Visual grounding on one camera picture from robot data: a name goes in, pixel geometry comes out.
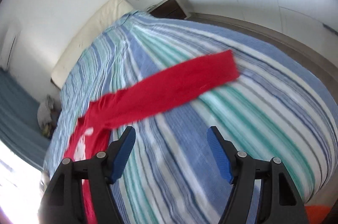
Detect red sweater with white dog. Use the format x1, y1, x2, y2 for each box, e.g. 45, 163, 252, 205
62, 49, 241, 224

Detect dark wooden nightstand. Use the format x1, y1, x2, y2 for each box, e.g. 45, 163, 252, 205
147, 0, 191, 20

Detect orange fuzzy trousers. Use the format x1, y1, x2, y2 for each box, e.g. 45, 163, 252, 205
305, 205, 338, 224

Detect cream padded headboard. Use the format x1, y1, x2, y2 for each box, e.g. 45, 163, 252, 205
51, 0, 134, 89

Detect teal curtain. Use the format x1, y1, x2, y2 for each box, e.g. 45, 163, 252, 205
0, 70, 50, 171

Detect pile of folded clothes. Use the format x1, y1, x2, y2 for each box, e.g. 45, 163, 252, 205
37, 95, 60, 139

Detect striped blue green bedspread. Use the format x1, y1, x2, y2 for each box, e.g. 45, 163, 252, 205
44, 12, 337, 223

